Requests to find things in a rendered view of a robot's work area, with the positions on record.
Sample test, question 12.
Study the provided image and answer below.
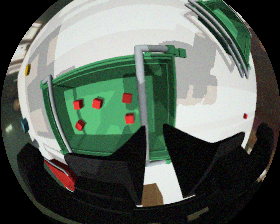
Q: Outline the small red block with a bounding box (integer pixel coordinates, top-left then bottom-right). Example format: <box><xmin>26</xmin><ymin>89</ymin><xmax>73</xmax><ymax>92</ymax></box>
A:
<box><xmin>92</xmin><ymin>97</ymin><xmax>104</xmax><ymax>108</ymax></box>
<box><xmin>125</xmin><ymin>113</ymin><xmax>135</xmax><ymax>124</ymax></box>

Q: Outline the teal block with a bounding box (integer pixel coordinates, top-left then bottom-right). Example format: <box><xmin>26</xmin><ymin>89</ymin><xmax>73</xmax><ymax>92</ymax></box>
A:
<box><xmin>21</xmin><ymin>118</ymin><xmax>30</xmax><ymax>132</ymax></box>

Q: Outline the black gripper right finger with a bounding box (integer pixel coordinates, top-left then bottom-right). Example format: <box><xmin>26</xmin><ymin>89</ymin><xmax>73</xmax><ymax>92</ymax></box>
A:
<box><xmin>162</xmin><ymin>124</ymin><xmax>245</xmax><ymax>198</ymax></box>

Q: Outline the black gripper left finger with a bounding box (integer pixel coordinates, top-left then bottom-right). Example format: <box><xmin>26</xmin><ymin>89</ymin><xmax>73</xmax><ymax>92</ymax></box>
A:
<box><xmin>64</xmin><ymin>126</ymin><xmax>146</xmax><ymax>206</ymax></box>

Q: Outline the green plastic tray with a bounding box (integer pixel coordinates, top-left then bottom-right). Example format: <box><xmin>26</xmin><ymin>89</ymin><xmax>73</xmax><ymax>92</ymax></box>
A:
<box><xmin>40</xmin><ymin>44</ymin><xmax>186</xmax><ymax>164</ymax></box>

